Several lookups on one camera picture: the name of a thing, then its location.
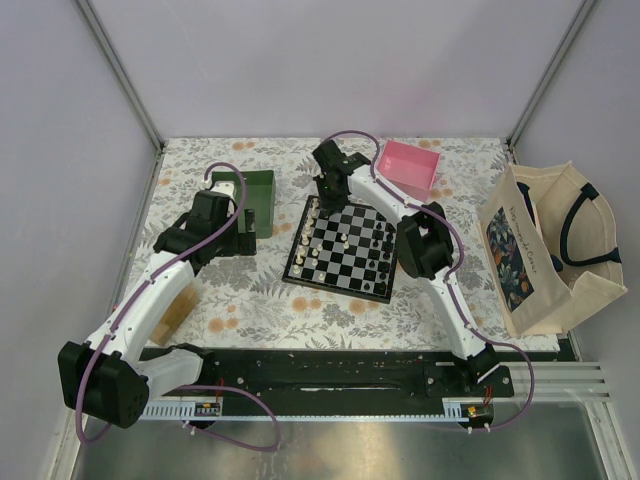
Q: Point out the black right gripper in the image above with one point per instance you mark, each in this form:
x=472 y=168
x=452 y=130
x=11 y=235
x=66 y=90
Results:
x=328 y=208

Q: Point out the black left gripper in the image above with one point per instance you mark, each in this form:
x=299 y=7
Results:
x=241 y=244

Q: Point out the green plastic tray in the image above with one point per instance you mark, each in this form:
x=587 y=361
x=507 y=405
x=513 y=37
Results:
x=261 y=189

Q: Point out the black white chess board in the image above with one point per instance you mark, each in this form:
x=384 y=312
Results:
x=350 y=252

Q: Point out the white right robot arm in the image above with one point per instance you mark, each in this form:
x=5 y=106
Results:
x=427 y=247

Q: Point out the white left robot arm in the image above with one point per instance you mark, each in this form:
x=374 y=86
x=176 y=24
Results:
x=105 y=377

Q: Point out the pink plastic tray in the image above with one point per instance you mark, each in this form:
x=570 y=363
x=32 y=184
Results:
x=411 y=169

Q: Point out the floral table cloth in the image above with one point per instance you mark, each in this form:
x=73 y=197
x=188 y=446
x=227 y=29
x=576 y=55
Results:
x=244 y=302

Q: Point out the brown cardboard box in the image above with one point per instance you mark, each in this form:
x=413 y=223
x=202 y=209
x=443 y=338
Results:
x=180 y=308

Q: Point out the cream canvas tote bag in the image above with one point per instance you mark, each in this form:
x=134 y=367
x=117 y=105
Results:
x=550 y=238

